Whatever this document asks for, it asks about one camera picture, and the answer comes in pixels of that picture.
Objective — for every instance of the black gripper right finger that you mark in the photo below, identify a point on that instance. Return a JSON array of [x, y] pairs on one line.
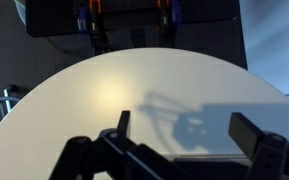
[[267, 153]]

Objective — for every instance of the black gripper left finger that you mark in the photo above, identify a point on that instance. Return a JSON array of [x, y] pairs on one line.
[[84, 156]]

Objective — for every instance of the grey stool base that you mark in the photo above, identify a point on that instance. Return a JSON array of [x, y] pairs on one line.
[[7, 98]]

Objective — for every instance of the blue and orange clamp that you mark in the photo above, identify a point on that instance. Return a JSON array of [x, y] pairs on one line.
[[90, 18], [169, 16]]

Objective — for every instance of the black pegboard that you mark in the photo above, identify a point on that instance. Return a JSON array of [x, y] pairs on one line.
[[50, 20]]

